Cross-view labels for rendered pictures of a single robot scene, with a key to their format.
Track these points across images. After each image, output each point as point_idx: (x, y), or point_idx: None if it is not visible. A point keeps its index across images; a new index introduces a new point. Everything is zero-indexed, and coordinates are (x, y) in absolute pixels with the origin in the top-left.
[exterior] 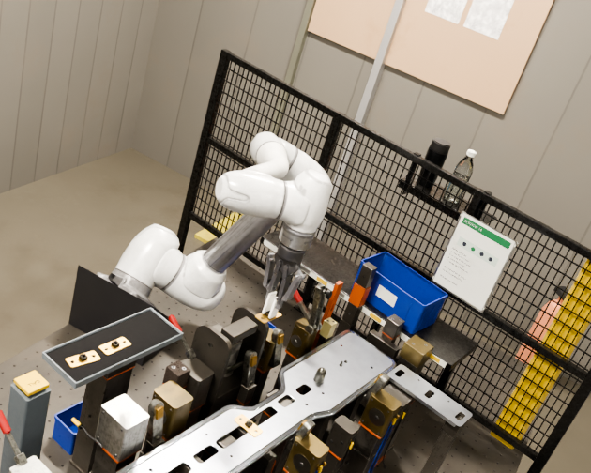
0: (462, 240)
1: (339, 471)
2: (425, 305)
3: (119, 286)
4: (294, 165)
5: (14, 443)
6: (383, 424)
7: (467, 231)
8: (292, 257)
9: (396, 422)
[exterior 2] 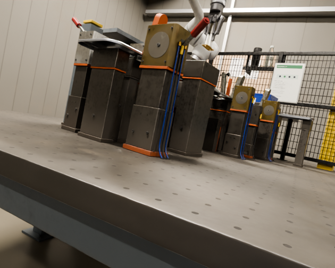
0: (278, 75)
1: (256, 136)
2: (270, 94)
3: None
4: (202, 34)
5: (83, 29)
6: (273, 112)
7: (279, 70)
8: (218, 7)
9: (276, 127)
